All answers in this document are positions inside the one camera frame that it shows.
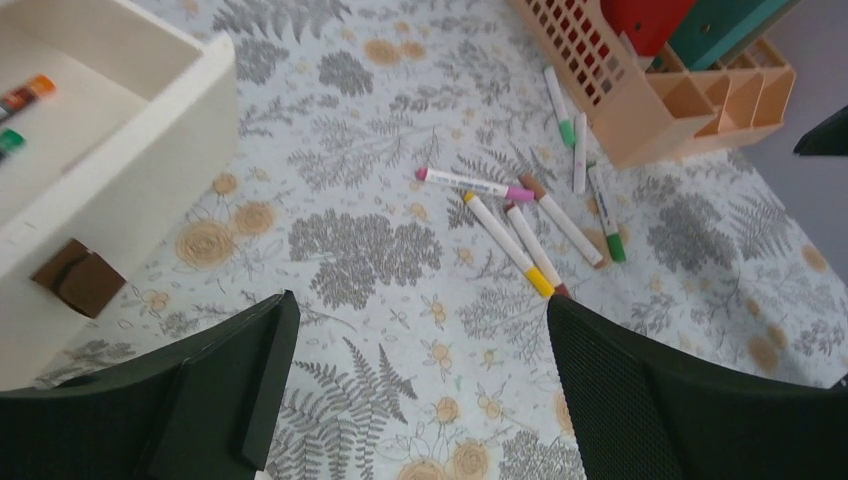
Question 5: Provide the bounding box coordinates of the cream drawer unit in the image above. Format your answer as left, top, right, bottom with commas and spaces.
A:
1, 1, 239, 390

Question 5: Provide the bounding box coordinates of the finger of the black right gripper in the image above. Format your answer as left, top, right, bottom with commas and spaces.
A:
793, 106, 848, 156

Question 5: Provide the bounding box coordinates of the green clear pen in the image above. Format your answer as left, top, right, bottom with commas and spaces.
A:
0, 129, 26, 162

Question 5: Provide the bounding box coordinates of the peach plastic file organizer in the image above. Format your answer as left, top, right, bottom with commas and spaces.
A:
512, 0, 797, 169

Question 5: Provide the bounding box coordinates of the light green capped marker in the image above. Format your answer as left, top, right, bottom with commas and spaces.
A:
543, 65, 576, 147

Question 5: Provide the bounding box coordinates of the plain white marker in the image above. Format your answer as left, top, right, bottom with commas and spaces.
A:
573, 112, 587, 195

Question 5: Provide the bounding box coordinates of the yellow capped white marker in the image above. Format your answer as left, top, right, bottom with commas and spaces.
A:
463, 191, 555, 298

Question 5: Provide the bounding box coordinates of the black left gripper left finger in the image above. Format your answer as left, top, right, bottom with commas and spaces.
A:
1, 291, 300, 479

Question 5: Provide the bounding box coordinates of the green capped white marker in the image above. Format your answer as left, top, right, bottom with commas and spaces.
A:
587, 161, 626, 263

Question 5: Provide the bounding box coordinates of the orange clear pen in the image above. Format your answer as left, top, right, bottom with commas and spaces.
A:
1, 74, 56, 123

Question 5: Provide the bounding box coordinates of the pink capped white marker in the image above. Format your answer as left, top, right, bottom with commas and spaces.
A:
415, 167, 535, 202

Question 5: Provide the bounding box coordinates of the dark red capped white marker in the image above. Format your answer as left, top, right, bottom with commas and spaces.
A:
504, 203, 571, 298

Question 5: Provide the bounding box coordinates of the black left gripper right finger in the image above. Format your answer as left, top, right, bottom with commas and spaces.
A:
547, 295, 847, 479

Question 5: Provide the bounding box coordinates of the red file folder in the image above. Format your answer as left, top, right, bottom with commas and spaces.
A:
601, 0, 696, 56

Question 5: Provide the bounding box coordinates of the teal file folder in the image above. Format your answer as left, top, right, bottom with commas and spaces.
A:
668, 0, 791, 71

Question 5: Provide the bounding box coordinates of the brown capped white marker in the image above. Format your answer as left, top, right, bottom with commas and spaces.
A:
519, 173, 606, 269

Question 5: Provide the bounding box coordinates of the floral desk mat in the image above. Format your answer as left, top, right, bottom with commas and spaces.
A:
35, 1, 847, 479

